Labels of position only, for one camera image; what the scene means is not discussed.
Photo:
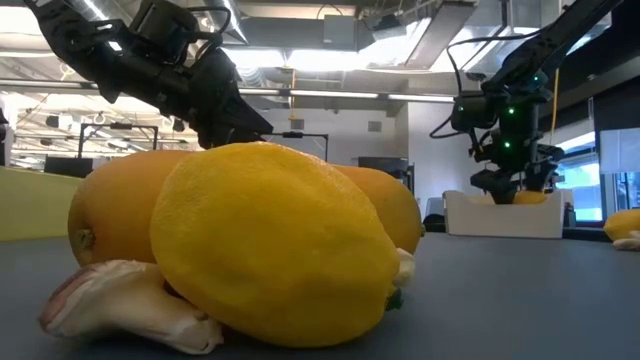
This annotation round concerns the white window blind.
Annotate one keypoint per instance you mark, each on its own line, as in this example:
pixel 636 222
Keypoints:
pixel 620 150

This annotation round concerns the black camera rig frame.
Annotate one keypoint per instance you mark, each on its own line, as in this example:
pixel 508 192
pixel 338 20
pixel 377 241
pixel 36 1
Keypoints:
pixel 300 134
pixel 117 126

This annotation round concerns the black monitor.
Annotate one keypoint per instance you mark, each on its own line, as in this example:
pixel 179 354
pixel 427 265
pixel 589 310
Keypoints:
pixel 67 166

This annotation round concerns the silver ventilation duct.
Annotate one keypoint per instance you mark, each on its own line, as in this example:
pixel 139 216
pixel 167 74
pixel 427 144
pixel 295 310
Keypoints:
pixel 239 30

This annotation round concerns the grey ceiling duct panel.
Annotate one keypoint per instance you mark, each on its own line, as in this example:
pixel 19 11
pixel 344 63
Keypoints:
pixel 440 30

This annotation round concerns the white plastic basket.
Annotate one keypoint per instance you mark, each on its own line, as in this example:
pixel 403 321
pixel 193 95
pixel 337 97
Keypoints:
pixel 500 220

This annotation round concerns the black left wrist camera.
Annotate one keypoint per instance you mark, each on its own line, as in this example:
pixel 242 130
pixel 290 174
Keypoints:
pixel 165 27

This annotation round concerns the yellow-green plastic basket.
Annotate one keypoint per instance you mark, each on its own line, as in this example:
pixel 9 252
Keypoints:
pixel 30 205

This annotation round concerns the grey wall vent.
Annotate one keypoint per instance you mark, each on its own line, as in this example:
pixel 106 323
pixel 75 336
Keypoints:
pixel 297 124
pixel 375 126

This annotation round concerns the grey ceiling junction box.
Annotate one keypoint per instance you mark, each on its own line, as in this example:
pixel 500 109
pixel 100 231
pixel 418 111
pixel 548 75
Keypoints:
pixel 339 29

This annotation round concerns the long ceiling light strip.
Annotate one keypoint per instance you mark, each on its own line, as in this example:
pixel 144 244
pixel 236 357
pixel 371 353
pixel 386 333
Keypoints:
pixel 330 94

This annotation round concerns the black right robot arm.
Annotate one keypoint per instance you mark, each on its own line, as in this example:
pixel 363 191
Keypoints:
pixel 550 45

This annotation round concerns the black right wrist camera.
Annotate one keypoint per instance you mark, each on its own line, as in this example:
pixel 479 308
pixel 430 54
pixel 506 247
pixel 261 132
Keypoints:
pixel 470 112

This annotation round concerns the bright window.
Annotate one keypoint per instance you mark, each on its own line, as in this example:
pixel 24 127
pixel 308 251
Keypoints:
pixel 582 195

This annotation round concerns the pale white toy mushroom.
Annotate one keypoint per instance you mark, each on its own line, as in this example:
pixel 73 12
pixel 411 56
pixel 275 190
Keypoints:
pixel 627 244
pixel 406 267

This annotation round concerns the black ceiling spotlight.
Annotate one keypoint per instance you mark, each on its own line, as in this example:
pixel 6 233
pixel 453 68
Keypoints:
pixel 178 125
pixel 52 121

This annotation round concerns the brown cap toy mushroom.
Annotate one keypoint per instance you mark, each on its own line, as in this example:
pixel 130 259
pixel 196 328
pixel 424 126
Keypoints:
pixel 125 300

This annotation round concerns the black equipment cabinet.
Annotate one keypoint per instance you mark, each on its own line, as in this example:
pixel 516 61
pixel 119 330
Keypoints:
pixel 382 164

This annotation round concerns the yellow-orange toy mango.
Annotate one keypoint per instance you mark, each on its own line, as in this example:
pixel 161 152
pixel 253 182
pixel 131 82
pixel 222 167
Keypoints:
pixel 530 198

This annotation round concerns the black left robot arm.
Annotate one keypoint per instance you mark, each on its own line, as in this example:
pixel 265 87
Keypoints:
pixel 75 47

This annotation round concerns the orange oval toy fruit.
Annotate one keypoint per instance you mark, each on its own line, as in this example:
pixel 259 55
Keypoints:
pixel 115 210

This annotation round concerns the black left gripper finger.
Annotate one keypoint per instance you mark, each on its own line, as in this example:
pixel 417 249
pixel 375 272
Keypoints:
pixel 225 105

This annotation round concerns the round toy orange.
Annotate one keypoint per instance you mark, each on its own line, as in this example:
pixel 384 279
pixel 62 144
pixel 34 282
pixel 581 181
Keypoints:
pixel 390 205

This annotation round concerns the dark office chair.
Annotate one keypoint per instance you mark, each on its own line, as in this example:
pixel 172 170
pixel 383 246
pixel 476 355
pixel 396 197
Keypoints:
pixel 434 210

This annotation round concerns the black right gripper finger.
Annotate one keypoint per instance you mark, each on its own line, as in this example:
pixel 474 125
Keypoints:
pixel 542 172
pixel 497 185

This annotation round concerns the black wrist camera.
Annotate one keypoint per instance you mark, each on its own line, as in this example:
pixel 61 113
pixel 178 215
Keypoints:
pixel 165 27
pixel 470 112

